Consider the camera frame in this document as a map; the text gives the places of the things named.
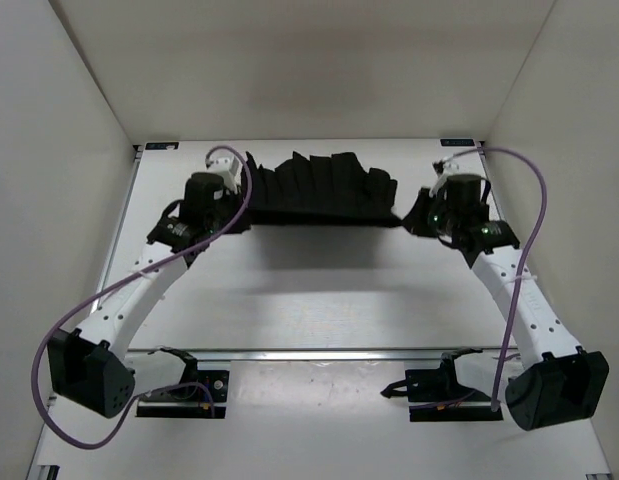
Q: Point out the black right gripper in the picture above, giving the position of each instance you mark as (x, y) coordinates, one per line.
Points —
(415, 223)

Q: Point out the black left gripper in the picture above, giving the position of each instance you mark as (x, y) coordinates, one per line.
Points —
(239, 196)

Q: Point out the black pleated skirt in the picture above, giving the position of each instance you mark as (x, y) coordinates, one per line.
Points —
(333, 190)

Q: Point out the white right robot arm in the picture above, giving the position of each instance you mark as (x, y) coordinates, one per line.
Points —
(553, 380)

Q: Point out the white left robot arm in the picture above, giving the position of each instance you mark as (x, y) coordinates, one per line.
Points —
(89, 365)

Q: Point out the right blue corner label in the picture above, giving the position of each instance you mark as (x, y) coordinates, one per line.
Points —
(457, 142)

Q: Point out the blue corner label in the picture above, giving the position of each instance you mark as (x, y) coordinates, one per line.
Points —
(160, 146)
(457, 142)

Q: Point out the left blue corner label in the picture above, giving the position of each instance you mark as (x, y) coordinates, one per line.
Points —
(160, 146)

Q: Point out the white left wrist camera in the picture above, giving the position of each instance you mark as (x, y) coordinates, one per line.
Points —
(228, 168)

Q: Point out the aluminium table edge rail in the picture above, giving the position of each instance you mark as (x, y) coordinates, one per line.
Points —
(318, 354)

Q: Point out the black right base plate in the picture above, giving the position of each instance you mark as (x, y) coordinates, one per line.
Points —
(434, 396)

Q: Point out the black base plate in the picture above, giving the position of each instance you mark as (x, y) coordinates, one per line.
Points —
(434, 396)
(191, 403)

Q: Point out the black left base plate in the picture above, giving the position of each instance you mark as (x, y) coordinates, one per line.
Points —
(191, 403)

